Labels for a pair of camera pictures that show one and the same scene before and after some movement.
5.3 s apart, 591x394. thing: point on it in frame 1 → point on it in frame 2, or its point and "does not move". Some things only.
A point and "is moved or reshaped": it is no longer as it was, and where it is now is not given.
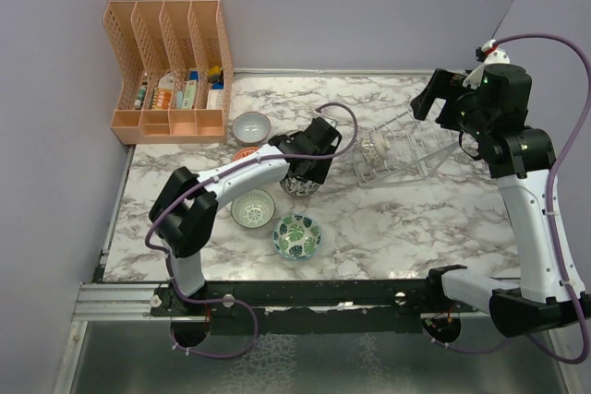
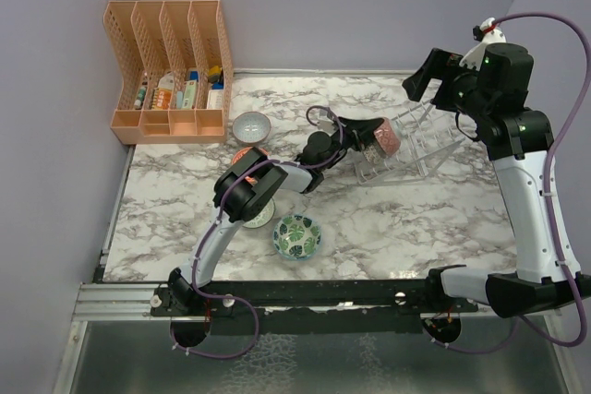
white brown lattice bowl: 373,147 does not move
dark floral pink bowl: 296,186 is moved or reshaped
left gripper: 318,174 → 359,132
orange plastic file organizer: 174,65 does not move
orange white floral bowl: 243,152 does not move
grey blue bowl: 251,127 does not move
